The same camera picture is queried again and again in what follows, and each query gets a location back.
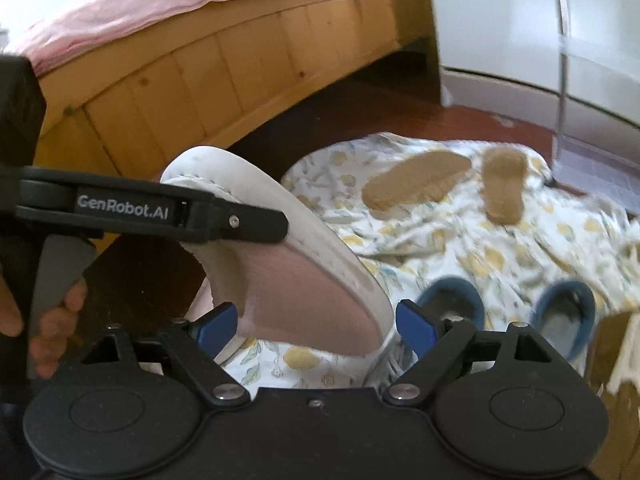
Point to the light blue sneaker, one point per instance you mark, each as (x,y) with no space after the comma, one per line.
(450,305)
(562,315)

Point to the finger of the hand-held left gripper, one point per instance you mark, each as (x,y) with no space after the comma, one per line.
(250,222)

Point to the white wardrobe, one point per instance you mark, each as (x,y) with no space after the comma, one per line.
(500,20)

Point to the wooden bed frame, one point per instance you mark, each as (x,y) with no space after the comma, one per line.
(200,70)

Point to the translucent amber jelly slipper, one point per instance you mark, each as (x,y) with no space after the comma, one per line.
(505,185)
(415,182)

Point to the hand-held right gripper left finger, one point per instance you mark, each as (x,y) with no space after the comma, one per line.
(217,322)

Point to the pink bed sheet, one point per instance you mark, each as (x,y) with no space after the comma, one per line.
(150,0)

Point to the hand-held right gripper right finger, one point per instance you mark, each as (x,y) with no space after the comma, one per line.
(417,322)

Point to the person's left hand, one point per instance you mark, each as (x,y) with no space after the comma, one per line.
(55,335)

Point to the clear plastic shoe rack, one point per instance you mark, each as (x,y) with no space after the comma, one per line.
(600,160)

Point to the lemon print cloth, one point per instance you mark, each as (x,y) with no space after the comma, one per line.
(450,255)

